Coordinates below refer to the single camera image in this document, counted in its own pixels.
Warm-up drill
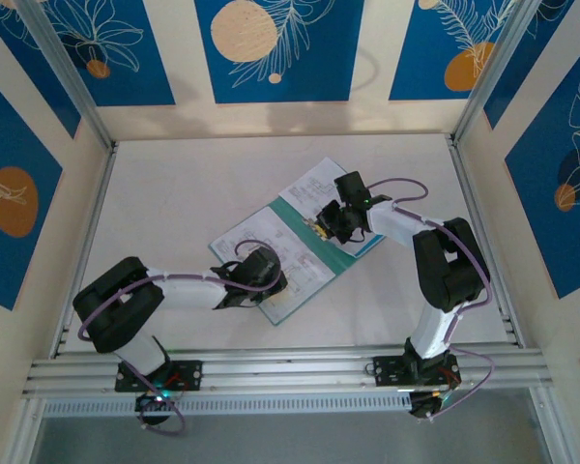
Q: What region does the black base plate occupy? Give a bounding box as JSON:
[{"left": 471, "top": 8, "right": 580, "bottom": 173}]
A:
[
  {"left": 114, "top": 360, "right": 204, "bottom": 393},
  {"left": 372, "top": 354, "right": 461, "bottom": 389}
]

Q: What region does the black controller box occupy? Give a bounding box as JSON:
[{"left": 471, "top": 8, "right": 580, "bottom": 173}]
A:
[
  {"left": 408, "top": 390, "right": 450, "bottom": 421},
  {"left": 134, "top": 386, "right": 178, "bottom": 427}
]

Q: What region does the green file folder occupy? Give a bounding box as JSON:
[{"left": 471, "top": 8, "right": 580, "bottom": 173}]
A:
[{"left": 207, "top": 195, "right": 387, "bottom": 328}]

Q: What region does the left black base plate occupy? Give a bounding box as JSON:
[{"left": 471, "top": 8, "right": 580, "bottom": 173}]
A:
[{"left": 114, "top": 360, "right": 204, "bottom": 393}]

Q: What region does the aluminium side rail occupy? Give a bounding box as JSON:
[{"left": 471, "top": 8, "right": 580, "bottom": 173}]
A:
[
  {"left": 50, "top": 144, "right": 120, "bottom": 360},
  {"left": 445, "top": 134, "right": 527, "bottom": 348}
]

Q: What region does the short aluminium frame post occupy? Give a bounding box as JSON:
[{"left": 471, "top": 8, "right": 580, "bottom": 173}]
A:
[
  {"left": 529, "top": 386, "right": 569, "bottom": 464},
  {"left": 7, "top": 395, "right": 47, "bottom": 464}
]

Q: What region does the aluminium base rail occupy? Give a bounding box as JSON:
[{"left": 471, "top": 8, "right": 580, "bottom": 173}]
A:
[{"left": 21, "top": 343, "right": 548, "bottom": 400}]

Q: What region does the white printed paper sheet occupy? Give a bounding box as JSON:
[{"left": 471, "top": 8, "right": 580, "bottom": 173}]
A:
[
  {"left": 210, "top": 207, "right": 338, "bottom": 324},
  {"left": 278, "top": 157, "right": 386, "bottom": 258}
]

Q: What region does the right black controller box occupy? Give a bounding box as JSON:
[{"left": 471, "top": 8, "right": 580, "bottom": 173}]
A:
[{"left": 408, "top": 390, "right": 450, "bottom": 421}]

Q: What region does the left black controller box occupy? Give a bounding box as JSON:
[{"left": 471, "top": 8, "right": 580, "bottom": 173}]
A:
[{"left": 134, "top": 386, "right": 178, "bottom": 427}]

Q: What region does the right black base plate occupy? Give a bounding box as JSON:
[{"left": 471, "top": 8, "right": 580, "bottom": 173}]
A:
[{"left": 372, "top": 354, "right": 461, "bottom": 389}]

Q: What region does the grey slotted cable duct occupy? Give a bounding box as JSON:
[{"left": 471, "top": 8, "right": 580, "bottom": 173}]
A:
[{"left": 41, "top": 391, "right": 415, "bottom": 418}]

